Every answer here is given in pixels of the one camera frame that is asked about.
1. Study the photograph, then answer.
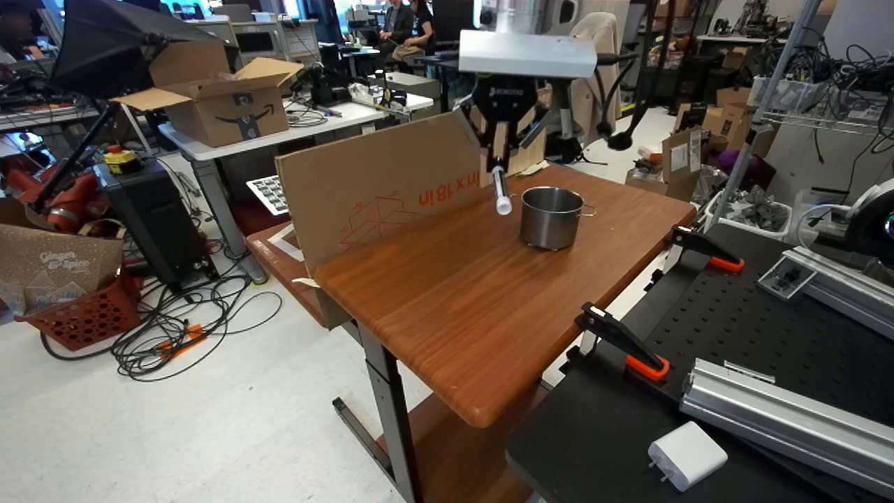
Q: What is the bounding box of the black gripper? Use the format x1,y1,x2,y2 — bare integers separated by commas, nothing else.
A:
468,76,555,175

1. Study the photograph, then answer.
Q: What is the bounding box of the black white marker pen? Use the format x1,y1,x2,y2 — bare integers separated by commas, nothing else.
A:
488,166,516,219

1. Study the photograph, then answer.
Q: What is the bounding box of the steel cooking pot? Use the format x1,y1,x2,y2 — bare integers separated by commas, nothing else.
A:
516,184,587,255

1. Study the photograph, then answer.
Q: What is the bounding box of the long brown cardboard panel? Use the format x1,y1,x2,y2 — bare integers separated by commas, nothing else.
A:
274,108,497,277

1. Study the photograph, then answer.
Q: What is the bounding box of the seated person in background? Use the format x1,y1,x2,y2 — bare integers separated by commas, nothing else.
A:
373,0,436,61

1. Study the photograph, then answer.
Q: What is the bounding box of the wooden table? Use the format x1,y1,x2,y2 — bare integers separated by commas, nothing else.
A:
242,166,701,503

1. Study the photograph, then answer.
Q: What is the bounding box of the black orange bar clamp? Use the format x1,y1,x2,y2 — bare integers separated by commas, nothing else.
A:
671,223,747,277
573,302,672,385

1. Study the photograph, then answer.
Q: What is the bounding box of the white work table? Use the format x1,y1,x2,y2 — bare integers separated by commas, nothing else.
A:
155,94,393,265

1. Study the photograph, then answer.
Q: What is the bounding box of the open cardboard shipping box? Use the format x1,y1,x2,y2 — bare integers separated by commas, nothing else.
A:
109,37,303,147

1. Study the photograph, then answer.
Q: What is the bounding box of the black perforated base board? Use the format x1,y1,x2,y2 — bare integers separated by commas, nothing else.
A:
506,221,894,503

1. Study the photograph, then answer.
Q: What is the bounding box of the white power adapter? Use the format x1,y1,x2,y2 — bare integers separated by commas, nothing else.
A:
646,420,732,495

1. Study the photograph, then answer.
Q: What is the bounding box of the black equipment cart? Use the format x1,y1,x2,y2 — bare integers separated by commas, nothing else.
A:
92,152,204,288

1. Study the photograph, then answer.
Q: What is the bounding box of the yellow red emergency stop button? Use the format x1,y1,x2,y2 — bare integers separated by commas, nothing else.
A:
99,143,143,178

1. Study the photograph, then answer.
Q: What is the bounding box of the plain aluminium extrusion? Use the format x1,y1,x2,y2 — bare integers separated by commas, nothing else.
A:
678,358,894,501

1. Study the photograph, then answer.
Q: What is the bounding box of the black photo softbox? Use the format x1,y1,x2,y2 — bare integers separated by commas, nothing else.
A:
50,0,217,100

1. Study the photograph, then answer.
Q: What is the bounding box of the red plastic basket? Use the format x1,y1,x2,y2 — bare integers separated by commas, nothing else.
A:
16,274,147,354

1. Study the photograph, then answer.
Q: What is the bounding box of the brown paper bag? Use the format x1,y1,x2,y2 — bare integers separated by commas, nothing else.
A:
0,221,124,319

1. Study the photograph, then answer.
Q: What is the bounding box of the aluminium extrusion with bracket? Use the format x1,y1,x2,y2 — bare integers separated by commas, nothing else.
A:
757,247,894,344

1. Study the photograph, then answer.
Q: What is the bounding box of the tangle of floor cables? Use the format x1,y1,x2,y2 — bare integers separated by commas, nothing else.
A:
38,269,288,385

